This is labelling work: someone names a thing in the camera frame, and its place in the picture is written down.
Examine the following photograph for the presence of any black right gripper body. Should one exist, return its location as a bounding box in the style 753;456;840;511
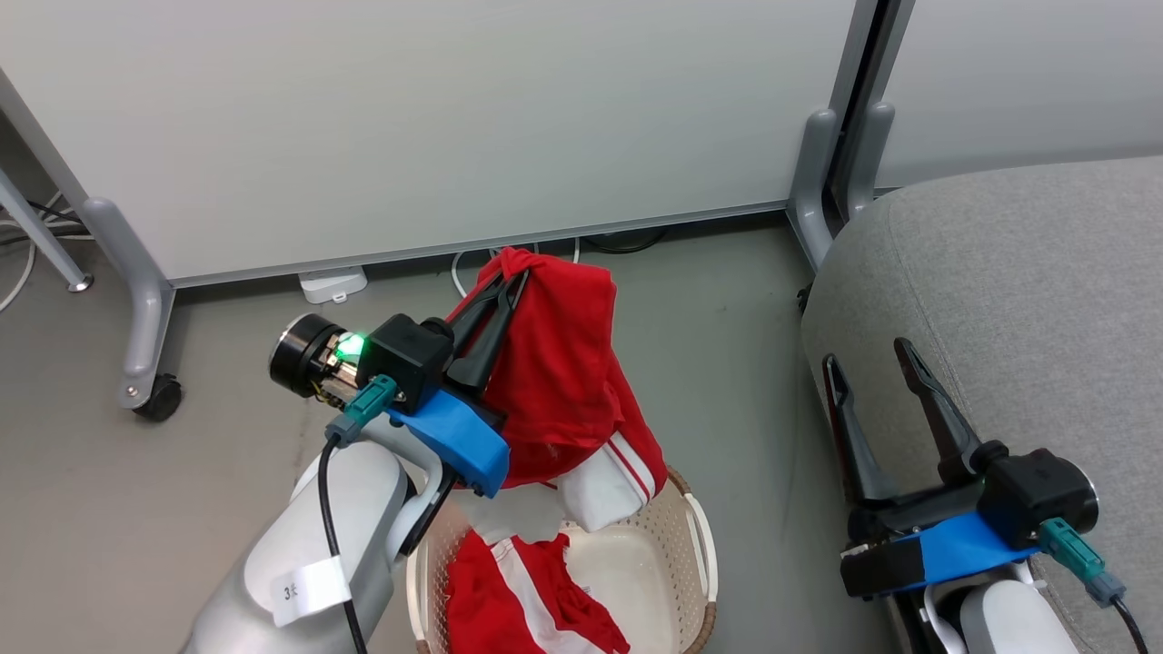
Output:
845;441;1100;548

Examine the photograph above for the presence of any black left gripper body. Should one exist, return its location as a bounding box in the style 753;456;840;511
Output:
269;312;456;416

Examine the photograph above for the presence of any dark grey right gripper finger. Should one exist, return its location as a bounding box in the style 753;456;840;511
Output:
821;353;902;511
894;337;984;484

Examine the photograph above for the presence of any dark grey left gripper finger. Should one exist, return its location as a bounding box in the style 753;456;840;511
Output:
445;272;509;352
444;269;531;394

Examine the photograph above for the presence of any red shorts white trim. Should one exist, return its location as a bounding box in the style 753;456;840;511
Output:
452;246;670;533

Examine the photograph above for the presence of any red white striped garment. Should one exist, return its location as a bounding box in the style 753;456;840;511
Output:
442;530;631;654

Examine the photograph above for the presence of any cream perforated laundry basket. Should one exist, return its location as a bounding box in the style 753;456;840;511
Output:
405;465;720;654

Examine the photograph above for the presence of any white power adapter box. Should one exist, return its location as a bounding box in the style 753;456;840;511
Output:
298;264;370;305

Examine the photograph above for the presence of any grey fabric sofa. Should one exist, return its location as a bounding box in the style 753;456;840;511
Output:
800;156;1163;654

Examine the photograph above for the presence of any wide white partition panel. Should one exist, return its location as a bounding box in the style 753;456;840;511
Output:
0;0;860;284

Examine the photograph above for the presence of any grey partition corner foot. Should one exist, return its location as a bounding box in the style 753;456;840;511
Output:
785;108;860;274
836;100;897;224

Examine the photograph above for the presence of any black caster wheel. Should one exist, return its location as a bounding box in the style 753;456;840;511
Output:
133;373;184;424

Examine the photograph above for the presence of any grey partition foot with caster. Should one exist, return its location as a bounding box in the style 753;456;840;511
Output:
80;197;179;411

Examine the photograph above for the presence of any narrow white partition panel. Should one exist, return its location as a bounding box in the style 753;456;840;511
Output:
877;0;1163;191

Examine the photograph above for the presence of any grey metal table leg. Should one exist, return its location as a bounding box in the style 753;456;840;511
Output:
0;167;95;294

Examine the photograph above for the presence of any looped white floor cable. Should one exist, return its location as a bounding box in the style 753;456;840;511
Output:
451;238;583;297

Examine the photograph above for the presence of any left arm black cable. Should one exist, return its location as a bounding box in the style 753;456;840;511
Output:
317;374;402;654

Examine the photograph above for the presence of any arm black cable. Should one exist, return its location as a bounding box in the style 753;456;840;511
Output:
317;374;402;654
1038;517;1153;654

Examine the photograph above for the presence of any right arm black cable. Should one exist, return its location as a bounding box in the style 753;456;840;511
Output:
1038;517;1153;654

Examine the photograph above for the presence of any long white floor cable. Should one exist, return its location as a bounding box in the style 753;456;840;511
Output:
0;191;66;315

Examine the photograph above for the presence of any thin black floor cable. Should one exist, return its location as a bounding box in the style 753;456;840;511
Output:
0;200;94;248

